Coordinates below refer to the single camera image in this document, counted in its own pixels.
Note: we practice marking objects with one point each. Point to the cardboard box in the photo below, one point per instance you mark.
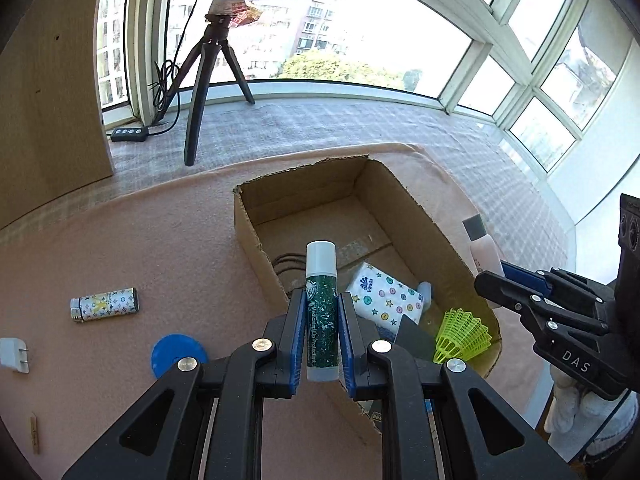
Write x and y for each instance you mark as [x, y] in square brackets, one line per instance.
[400, 210]

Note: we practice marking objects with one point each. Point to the red patterned wrapper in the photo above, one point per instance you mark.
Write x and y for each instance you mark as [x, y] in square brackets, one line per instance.
[235, 12]

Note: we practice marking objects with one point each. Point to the green white lip balm tube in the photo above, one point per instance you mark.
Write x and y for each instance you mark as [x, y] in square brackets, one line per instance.
[321, 310]

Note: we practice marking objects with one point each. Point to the small white bottle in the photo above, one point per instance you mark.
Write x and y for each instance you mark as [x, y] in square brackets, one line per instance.
[425, 294]

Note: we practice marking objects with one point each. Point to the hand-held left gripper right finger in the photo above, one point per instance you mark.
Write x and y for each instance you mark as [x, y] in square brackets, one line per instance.
[346, 345]

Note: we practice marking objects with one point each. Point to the wooden panel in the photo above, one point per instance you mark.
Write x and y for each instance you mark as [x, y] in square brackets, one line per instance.
[50, 110]

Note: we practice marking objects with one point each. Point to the patterned white lighter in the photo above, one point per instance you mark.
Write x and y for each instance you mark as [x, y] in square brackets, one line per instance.
[107, 305]

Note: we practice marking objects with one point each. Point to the person's right hand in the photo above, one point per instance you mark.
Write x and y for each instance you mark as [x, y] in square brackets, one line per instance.
[565, 405]

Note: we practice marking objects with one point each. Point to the white bottle grey cap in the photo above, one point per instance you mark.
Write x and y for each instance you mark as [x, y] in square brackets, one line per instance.
[482, 250]

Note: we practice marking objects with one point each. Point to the patterned tissue packet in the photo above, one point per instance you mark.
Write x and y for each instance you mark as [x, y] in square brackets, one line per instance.
[385, 295]

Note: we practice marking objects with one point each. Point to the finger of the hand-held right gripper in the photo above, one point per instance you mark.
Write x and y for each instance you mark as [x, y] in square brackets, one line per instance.
[525, 272]
[565, 345]

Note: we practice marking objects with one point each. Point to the yellow plastic shuttlecock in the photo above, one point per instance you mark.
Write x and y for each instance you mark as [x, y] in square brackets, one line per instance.
[460, 335]

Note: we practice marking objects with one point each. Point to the blue round tape measure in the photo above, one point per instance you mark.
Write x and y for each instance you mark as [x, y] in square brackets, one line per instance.
[172, 352]

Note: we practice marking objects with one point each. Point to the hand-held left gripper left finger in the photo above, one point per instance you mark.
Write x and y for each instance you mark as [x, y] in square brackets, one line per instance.
[298, 340]

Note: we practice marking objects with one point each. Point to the wooden clothespin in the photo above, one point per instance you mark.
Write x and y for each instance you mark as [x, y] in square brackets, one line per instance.
[34, 432]

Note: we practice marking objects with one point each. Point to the grey checked cloth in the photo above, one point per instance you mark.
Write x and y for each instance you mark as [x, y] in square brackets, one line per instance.
[350, 125]

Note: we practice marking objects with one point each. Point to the white charger plug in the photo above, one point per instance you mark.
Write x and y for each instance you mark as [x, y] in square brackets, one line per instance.
[10, 355]

